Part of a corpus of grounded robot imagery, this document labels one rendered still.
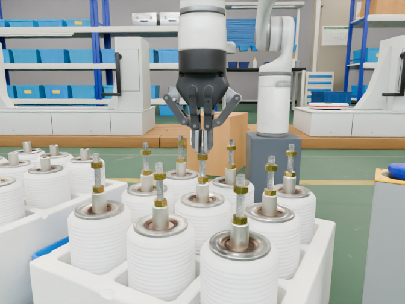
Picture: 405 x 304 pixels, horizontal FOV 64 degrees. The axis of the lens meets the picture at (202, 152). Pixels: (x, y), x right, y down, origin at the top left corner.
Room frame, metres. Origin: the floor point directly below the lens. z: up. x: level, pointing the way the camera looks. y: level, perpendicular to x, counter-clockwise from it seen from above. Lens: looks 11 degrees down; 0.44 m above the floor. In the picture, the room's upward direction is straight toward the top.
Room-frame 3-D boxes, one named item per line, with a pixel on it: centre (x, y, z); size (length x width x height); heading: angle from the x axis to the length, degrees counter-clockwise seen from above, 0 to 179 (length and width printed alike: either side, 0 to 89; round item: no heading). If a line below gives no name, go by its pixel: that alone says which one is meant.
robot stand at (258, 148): (0.96, -0.21, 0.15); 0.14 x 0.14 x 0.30; 88
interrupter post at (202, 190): (0.53, 0.00, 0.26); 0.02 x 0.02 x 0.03
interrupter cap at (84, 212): (0.48, 0.16, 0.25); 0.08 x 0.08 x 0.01
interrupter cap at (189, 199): (0.53, 0.00, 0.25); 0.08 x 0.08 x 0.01
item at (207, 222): (0.53, 0.00, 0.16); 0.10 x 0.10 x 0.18
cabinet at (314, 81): (5.96, -2.01, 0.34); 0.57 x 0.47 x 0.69; 178
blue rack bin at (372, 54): (5.22, -2.62, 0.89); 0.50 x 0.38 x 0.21; 179
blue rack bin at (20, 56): (5.41, 2.71, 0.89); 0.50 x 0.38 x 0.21; 179
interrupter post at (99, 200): (0.48, 0.16, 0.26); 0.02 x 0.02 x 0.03
